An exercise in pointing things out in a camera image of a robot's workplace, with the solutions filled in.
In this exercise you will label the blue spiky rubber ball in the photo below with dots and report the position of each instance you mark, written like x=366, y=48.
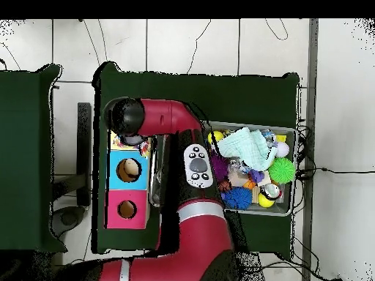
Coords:
x=238, y=198

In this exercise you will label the green spiky rubber ball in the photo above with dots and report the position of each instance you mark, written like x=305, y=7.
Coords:
x=281, y=171

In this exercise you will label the shallow mesh bin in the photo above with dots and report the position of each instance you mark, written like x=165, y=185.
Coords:
x=285, y=206

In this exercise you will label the white polka dot cloth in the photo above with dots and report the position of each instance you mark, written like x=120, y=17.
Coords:
x=145, y=147

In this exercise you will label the mint green cloth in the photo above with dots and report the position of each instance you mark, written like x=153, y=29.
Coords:
x=246, y=146

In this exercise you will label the smooth yellow ball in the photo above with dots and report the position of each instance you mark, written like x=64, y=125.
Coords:
x=218, y=137

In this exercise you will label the purple spiky rubber ball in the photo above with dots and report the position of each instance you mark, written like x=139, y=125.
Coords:
x=219, y=166

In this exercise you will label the wooden box with three holes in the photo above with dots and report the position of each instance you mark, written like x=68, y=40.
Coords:
x=112, y=205

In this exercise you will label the dark green table cloth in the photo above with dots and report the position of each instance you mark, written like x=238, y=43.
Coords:
x=23, y=146
x=234, y=96

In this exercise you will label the crushed silver drink can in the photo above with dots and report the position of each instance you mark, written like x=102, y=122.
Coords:
x=272, y=190

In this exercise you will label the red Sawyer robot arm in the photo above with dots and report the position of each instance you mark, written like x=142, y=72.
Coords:
x=205, y=234

